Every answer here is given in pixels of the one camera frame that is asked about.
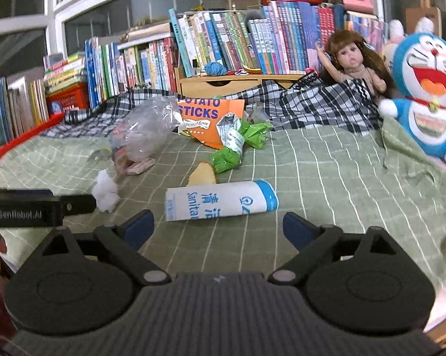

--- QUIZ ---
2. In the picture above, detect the stack of books on basket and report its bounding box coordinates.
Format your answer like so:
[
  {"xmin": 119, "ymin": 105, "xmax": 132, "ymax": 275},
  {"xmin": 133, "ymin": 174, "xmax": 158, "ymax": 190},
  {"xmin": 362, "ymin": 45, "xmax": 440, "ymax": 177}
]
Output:
[{"xmin": 43, "ymin": 52, "xmax": 87, "ymax": 95}]

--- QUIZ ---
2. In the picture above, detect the row of books left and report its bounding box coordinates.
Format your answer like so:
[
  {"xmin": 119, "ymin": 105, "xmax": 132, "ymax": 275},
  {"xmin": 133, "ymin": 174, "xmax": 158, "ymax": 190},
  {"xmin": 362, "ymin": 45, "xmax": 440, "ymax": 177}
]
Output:
[{"xmin": 85, "ymin": 33, "xmax": 180, "ymax": 109}]

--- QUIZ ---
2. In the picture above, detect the row of books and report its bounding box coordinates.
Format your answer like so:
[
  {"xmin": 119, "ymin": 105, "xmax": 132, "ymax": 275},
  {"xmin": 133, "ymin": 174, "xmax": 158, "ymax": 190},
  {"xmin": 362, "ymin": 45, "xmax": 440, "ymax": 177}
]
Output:
[
  {"xmin": 85, "ymin": 33, "xmax": 180, "ymax": 109},
  {"xmin": 168, "ymin": 2, "xmax": 388, "ymax": 77}
]

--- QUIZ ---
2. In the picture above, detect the row of books right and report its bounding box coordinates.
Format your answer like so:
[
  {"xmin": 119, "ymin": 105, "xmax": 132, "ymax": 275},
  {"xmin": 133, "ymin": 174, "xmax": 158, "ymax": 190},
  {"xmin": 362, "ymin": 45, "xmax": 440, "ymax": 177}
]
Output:
[{"xmin": 168, "ymin": 2, "xmax": 388, "ymax": 77}]

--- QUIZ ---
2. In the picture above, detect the red tray edge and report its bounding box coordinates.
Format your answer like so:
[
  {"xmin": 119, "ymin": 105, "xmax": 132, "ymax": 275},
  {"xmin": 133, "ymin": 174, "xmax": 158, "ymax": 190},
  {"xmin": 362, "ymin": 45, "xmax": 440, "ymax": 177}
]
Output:
[{"xmin": 0, "ymin": 112, "xmax": 64, "ymax": 159}]

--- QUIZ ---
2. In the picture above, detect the white crumpled tissue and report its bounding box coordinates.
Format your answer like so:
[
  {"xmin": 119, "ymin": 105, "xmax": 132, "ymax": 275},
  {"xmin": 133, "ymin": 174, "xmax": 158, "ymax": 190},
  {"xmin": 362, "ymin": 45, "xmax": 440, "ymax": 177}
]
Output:
[{"xmin": 92, "ymin": 170, "xmax": 121, "ymax": 213}]

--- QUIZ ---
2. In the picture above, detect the green grid bed sheet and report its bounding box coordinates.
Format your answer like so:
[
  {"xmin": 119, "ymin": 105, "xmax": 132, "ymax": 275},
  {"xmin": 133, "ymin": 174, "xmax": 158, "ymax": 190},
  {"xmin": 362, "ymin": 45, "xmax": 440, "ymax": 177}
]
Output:
[{"xmin": 0, "ymin": 116, "xmax": 446, "ymax": 293}]

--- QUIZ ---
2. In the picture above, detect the white sanitary wipes tube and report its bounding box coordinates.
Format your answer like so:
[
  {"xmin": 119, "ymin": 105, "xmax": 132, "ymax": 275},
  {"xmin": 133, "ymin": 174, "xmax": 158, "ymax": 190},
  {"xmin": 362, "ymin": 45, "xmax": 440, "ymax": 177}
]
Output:
[{"xmin": 165, "ymin": 179, "xmax": 279, "ymax": 222}]

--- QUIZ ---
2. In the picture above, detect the yellow chip piece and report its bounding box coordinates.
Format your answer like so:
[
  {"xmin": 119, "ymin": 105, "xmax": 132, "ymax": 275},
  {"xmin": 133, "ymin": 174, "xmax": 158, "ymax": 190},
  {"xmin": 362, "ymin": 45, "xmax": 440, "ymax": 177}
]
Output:
[{"xmin": 187, "ymin": 162, "xmax": 216, "ymax": 187}]

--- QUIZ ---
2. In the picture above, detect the clear plastic bag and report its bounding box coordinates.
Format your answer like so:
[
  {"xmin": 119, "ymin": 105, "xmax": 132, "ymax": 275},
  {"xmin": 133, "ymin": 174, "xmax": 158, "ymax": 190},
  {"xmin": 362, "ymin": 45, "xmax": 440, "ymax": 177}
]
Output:
[{"xmin": 109, "ymin": 96, "xmax": 182, "ymax": 165}]

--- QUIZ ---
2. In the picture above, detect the green snack wrapper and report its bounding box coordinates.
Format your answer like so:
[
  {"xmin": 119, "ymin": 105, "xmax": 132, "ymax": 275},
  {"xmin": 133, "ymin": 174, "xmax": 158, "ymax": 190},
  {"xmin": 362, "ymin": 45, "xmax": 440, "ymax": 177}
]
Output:
[{"xmin": 209, "ymin": 113, "xmax": 272, "ymax": 174}]

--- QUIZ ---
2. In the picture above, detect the red plastic basket left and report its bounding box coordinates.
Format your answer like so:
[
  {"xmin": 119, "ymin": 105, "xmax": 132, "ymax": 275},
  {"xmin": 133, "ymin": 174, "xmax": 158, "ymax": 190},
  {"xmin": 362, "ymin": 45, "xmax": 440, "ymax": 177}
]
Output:
[{"xmin": 47, "ymin": 82, "xmax": 89, "ymax": 114}]

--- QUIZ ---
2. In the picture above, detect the black white plaid blanket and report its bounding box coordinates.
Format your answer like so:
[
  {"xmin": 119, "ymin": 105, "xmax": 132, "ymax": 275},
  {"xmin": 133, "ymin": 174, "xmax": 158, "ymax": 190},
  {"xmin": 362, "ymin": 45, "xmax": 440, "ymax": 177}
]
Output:
[{"xmin": 41, "ymin": 72, "xmax": 379, "ymax": 139}]

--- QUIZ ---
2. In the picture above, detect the orange potato sticks bag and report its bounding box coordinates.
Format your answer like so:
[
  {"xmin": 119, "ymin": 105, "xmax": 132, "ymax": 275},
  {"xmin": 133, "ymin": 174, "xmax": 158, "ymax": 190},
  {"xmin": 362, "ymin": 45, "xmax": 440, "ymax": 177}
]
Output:
[{"xmin": 177, "ymin": 98, "xmax": 245, "ymax": 150}]

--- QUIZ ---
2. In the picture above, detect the wooden desk organizer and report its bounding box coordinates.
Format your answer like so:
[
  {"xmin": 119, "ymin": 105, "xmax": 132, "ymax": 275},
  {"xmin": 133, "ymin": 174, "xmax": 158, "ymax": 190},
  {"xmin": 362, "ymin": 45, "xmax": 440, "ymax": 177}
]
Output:
[{"xmin": 174, "ymin": 67, "xmax": 302, "ymax": 98}]

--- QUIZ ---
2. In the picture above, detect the brown haired doll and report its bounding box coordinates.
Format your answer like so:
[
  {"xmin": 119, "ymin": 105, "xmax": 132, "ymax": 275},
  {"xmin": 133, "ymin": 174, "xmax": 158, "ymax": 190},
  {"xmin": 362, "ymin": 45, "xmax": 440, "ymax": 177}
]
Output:
[{"xmin": 315, "ymin": 30, "xmax": 394, "ymax": 101}]

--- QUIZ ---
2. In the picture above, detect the blue yarn ball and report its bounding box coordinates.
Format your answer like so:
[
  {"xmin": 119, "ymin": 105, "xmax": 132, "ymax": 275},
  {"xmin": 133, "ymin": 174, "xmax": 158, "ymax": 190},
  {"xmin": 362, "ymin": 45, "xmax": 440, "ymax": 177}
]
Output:
[{"xmin": 205, "ymin": 62, "xmax": 228, "ymax": 76}]

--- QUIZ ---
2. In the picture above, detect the blue Doraemon plush toy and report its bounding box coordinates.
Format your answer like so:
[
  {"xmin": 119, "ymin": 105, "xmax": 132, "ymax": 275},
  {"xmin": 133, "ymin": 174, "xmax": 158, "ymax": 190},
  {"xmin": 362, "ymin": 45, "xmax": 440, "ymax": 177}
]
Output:
[{"xmin": 378, "ymin": 32, "xmax": 446, "ymax": 163}]

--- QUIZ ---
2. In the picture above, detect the pink white bunny plush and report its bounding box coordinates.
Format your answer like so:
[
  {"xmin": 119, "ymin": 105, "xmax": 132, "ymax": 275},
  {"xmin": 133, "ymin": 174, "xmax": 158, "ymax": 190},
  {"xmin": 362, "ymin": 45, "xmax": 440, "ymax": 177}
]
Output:
[{"xmin": 382, "ymin": 17, "xmax": 435, "ymax": 71}]

